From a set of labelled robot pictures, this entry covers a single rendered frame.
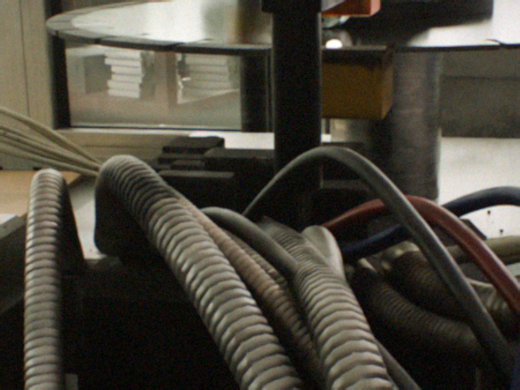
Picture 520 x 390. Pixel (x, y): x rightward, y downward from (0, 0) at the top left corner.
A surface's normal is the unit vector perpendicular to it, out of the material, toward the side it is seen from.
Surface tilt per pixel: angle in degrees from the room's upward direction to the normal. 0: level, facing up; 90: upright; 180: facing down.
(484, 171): 0
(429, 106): 90
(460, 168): 0
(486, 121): 90
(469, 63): 90
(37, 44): 90
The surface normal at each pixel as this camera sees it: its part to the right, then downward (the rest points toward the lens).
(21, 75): -0.23, 0.26
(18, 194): -0.02, -0.97
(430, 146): 0.70, 0.16
